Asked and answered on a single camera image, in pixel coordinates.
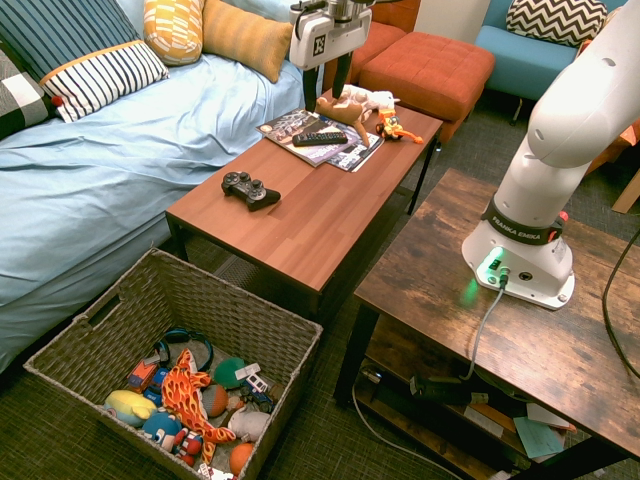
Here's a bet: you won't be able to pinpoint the black remote control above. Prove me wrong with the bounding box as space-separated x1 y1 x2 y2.
291 130 350 148

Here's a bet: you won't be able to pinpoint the blue black headphones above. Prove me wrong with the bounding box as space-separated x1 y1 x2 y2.
152 326 216 374

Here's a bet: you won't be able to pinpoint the yellow white patterned pillow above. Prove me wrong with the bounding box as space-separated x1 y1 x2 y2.
142 0 207 68

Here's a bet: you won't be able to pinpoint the black white chevron pillow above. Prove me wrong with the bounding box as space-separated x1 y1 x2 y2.
505 0 609 49

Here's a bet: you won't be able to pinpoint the white blue toy bus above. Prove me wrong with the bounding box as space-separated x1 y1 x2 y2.
239 371 277 414

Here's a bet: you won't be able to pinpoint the plain orange ball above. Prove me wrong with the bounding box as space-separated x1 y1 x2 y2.
228 441 257 477

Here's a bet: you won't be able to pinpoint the black gamepad controller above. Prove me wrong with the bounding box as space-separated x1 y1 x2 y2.
221 171 282 213

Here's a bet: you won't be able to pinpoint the bed with light blue sheet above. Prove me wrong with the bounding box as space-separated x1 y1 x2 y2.
0 0 307 375

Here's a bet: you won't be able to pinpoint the orange tufted ottoman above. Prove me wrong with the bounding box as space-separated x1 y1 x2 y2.
358 30 497 145

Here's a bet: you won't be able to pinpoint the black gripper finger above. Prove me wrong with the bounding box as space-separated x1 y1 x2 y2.
332 49 354 101
301 63 320 114

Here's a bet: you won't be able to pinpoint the teal paper sheet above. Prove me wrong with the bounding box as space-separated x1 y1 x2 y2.
512 414 567 460

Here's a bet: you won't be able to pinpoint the orange toy truck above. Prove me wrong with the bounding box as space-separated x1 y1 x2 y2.
125 356 162 394

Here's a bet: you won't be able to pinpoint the red blue toy figure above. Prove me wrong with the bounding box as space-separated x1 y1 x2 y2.
174 428 204 468

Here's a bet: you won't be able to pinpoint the brown plush animal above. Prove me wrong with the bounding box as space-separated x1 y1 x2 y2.
314 95 372 149

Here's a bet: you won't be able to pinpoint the white paper sheet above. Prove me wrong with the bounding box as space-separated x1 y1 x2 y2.
524 401 572 430

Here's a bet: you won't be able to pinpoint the dark power box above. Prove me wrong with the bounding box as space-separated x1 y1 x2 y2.
408 373 490 407

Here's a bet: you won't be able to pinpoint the white grey plush toy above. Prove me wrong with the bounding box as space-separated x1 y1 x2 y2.
226 404 272 444

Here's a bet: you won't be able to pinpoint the smaller magazine with dark cover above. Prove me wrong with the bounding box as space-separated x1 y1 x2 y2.
324 131 386 174

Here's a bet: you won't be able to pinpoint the light wooden furniture piece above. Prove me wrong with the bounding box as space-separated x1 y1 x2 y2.
583 118 640 216

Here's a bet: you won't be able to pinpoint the white plush animal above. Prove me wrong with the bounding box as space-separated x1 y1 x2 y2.
338 83 402 122

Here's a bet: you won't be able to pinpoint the mustard yellow pillow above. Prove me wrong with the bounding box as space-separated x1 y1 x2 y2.
201 0 294 85

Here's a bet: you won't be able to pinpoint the blue toy car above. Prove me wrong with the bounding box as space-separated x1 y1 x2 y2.
144 368 172 407

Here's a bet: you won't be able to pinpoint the rustic brown robot table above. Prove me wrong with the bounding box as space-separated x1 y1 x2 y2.
333 167 640 480

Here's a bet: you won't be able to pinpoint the white navy striped pillow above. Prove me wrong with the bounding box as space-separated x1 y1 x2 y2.
39 39 171 124

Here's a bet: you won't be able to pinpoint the white gripper body with marker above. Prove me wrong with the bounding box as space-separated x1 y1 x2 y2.
289 0 374 72

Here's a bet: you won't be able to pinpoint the white floor cable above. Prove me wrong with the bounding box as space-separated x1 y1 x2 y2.
350 380 467 480

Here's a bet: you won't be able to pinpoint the green ball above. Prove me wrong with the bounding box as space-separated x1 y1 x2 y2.
218 356 249 392

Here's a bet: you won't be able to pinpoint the black white checked pillow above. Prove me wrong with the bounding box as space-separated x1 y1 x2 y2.
0 47 57 142

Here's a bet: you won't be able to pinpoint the orange toy vehicle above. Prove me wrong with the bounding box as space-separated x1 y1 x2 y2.
375 108 425 146

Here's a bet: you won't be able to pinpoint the blue upholstered armchair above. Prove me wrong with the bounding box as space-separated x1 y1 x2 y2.
473 0 632 102

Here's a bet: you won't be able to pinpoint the navy striped large pillow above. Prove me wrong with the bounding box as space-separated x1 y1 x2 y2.
0 0 144 82

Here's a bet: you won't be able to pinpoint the orange flame pattern plush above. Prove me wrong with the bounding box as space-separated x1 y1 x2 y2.
160 348 238 465

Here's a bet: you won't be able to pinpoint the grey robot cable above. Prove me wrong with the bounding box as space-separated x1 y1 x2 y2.
458 269 510 382

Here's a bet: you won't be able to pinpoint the yellow plush toy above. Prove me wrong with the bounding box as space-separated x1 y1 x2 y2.
103 389 158 429

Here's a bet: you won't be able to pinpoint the blue plush toy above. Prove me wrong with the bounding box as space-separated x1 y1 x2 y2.
141 409 184 450

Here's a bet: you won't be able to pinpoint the red-brown wooden coffee table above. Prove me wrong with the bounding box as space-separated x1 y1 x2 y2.
164 88 444 322

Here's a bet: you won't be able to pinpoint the orange grey ball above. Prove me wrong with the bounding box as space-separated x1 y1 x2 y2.
200 383 231 419

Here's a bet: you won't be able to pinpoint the large magazine with dark cover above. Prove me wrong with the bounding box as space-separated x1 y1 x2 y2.
255 107 362 168

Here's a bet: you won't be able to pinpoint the grey wicker basket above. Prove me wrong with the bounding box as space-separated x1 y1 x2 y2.
22 247 325 480

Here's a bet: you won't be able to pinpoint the orange upholstered seat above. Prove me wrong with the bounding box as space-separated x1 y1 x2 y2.
323 19 408 92

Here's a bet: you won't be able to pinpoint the black cable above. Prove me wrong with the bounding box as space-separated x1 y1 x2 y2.
601 225 640 382

